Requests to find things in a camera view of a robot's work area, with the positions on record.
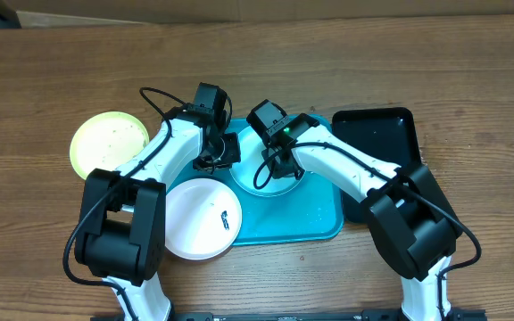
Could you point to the black plastic water tray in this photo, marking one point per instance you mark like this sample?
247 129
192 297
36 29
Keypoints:
387 134

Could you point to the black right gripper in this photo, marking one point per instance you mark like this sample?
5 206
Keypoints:
279 170

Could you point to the cardboard box wall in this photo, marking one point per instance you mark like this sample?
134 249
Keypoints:
185 11

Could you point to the pink plate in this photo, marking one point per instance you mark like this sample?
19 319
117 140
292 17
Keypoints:
203 219

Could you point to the light blue plate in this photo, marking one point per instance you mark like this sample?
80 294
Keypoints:
243 172

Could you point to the yellow plate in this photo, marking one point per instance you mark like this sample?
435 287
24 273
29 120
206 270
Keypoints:
106 141

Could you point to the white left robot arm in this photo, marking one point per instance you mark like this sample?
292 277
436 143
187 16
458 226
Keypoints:
119 240

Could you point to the teal plastic tray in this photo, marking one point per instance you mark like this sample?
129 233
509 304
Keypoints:
311 210

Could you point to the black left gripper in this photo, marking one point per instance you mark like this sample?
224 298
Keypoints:
233 154

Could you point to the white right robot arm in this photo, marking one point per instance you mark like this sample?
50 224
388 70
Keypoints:
409 218

